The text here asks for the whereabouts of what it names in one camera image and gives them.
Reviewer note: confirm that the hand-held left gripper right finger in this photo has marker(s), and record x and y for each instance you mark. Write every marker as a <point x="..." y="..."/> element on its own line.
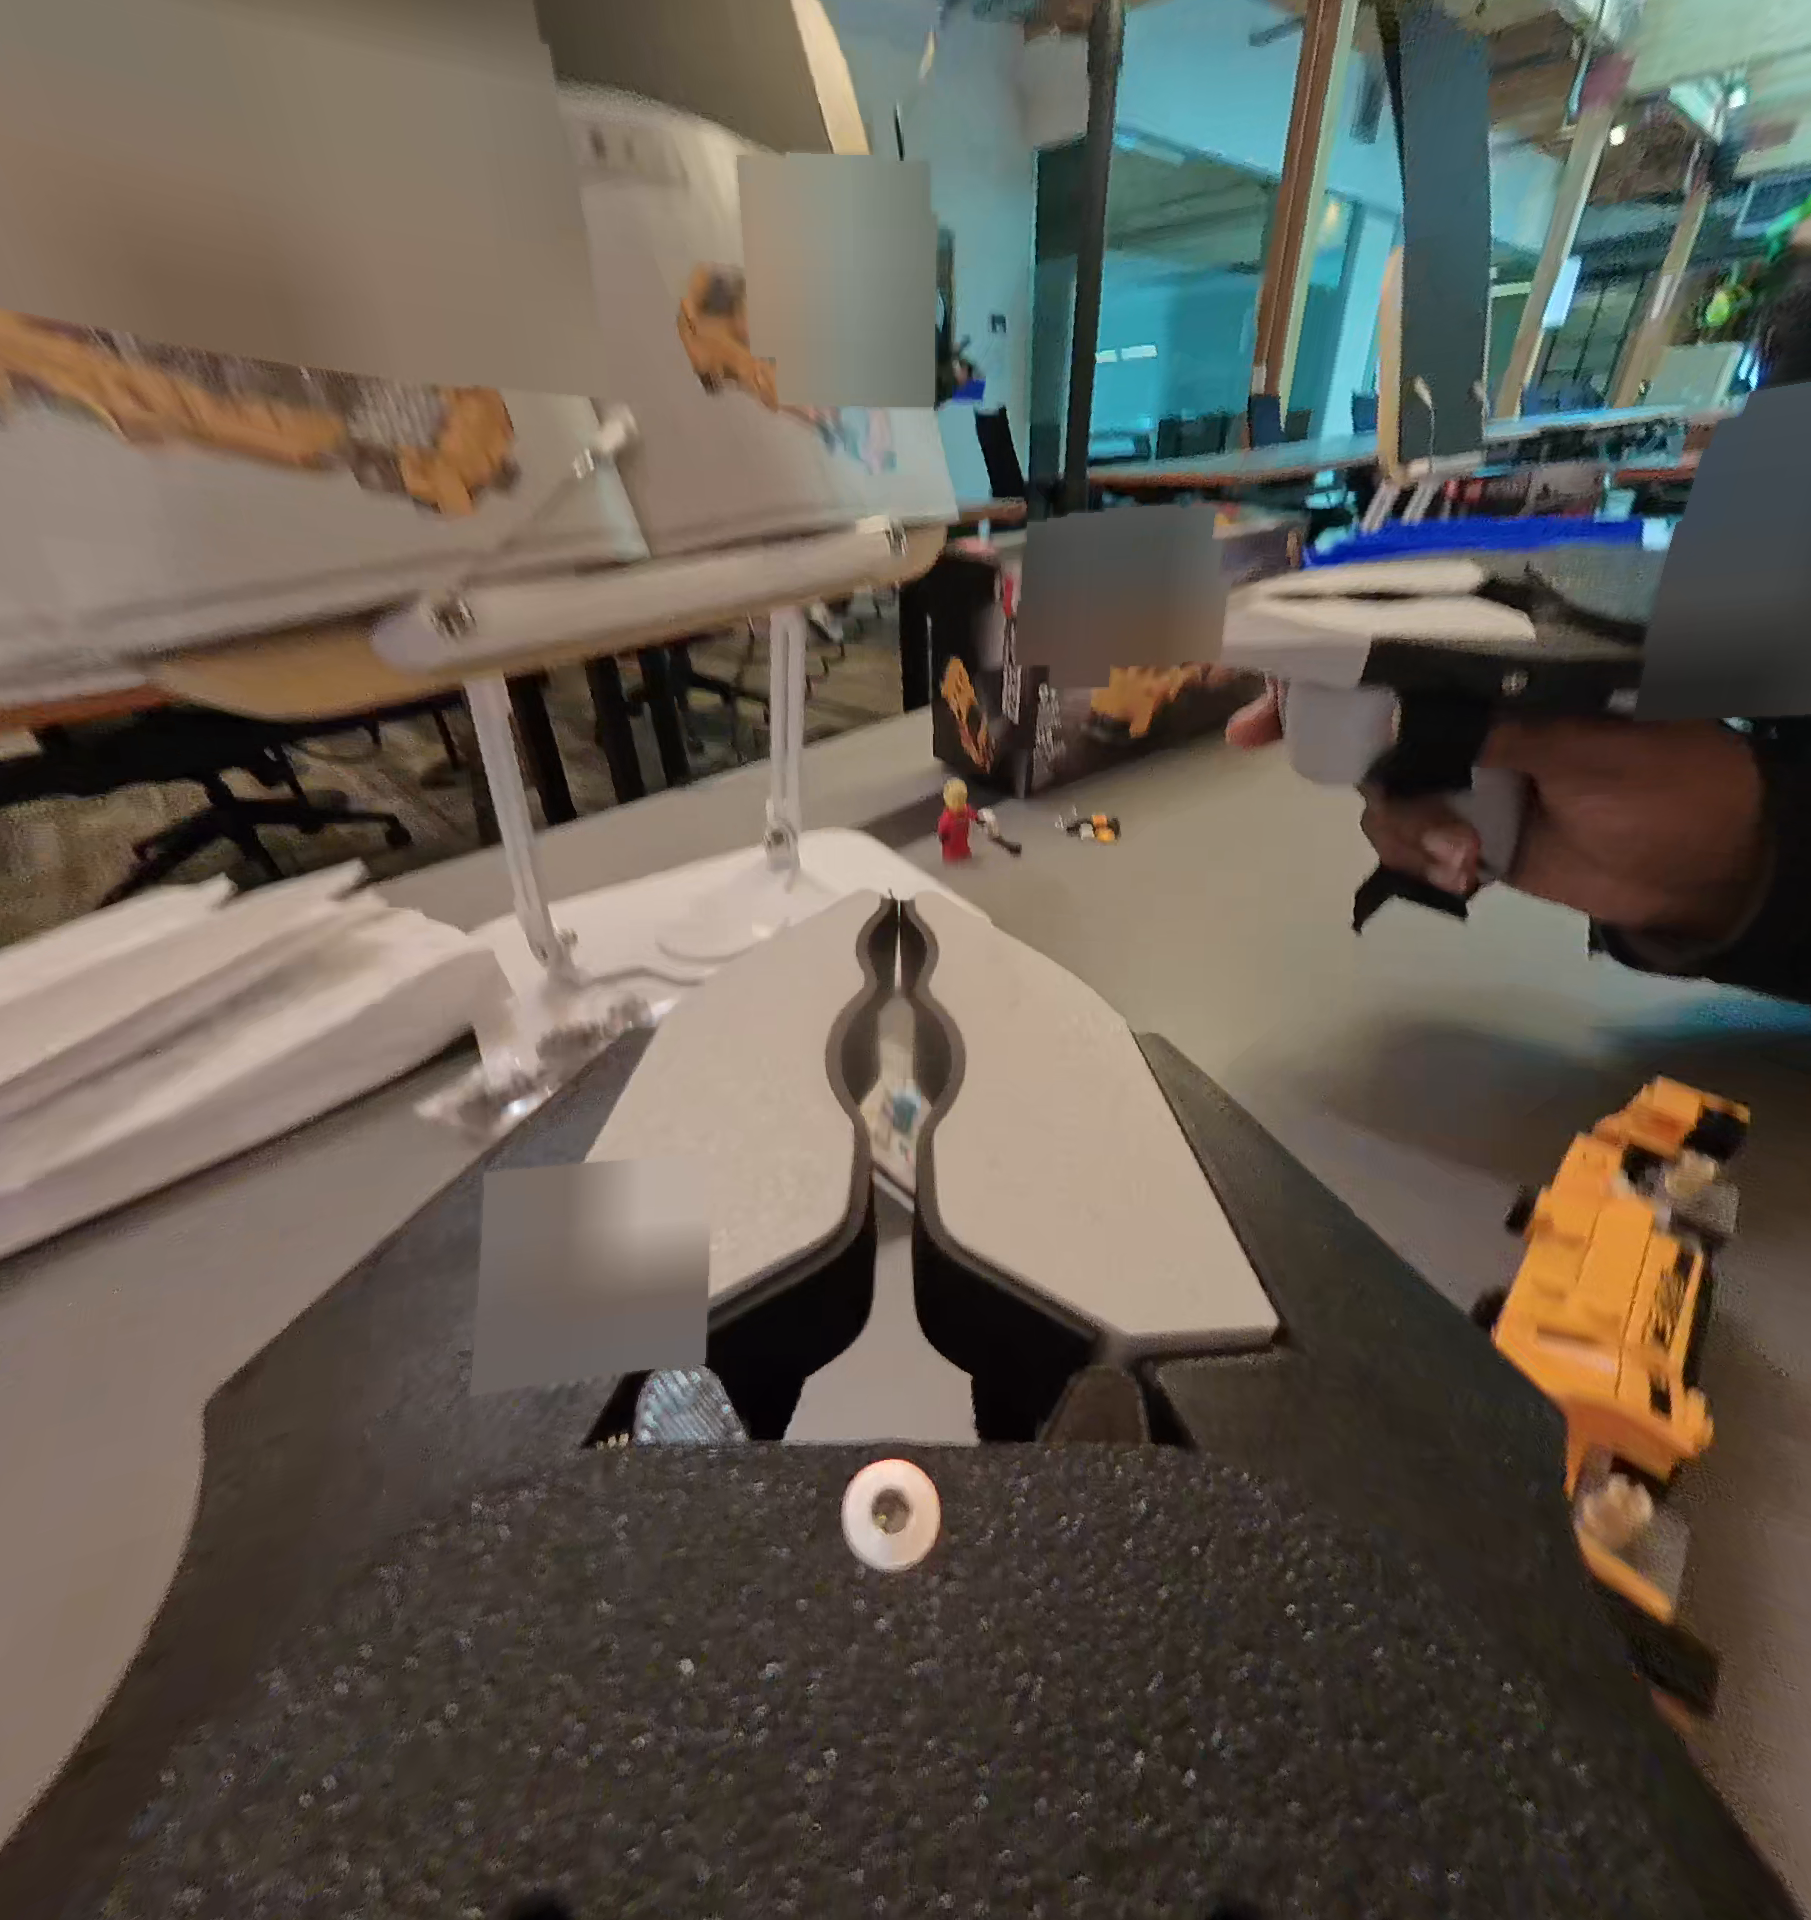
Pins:
<point x="1085" y="1187"/>

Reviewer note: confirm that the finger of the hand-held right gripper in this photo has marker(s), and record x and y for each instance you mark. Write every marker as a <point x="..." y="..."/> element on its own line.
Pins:
<point x="1386" y="575"/>
<point x="1368" y="637"/>

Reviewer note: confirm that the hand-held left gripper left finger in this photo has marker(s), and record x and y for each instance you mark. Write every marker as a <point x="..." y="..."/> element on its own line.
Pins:
<point x="755" y="1111"/>

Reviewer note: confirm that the small blue white sticker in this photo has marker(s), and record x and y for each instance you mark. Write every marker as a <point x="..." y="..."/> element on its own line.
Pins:
<point x="897" y="1114"/>

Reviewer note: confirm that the yellow lego car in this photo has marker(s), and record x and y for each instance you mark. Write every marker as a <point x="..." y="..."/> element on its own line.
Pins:
<point x="1609" y="1276"/>

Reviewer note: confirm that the lego set box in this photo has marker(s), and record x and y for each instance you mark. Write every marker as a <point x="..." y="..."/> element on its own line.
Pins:
<point x="1129" y="706"/>

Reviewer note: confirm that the small orange black lego cluster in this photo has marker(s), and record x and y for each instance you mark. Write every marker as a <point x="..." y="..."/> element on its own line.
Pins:
<point x="1094" y="827"/>

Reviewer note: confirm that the red lego minifigure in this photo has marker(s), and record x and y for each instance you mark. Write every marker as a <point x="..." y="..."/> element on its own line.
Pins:
<point x="958" y="825"/>

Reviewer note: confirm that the small black white lego piece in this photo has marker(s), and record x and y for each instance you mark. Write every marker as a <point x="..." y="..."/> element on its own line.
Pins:
<point x="999" y="834"/>

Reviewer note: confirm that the person's right hand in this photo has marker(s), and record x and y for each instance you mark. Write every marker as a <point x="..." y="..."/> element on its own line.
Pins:
<point x="1640" y="825"/>

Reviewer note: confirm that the blue plastic bin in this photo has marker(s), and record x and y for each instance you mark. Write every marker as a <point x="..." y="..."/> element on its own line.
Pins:
<point x="1565" y="534"/>

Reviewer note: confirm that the clear bag of dark parts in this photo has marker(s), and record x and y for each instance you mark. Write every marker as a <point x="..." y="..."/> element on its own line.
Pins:
<point x="544" y="1050"/>

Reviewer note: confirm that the white paper bag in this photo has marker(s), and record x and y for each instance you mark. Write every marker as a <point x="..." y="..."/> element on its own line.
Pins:
<point x="170" y="1156"/>
<point x="170" y="991"/>

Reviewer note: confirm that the black chair base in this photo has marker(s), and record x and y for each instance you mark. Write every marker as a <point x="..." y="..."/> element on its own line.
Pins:
<point x="244" y="811"/>

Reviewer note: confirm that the open instruction booklet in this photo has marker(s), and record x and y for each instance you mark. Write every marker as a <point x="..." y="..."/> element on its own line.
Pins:
<point x="244" y="541"/>

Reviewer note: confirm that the grey desk with wooden edge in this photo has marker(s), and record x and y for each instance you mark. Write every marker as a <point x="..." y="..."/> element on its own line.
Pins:
<point x="51" y="716"/>

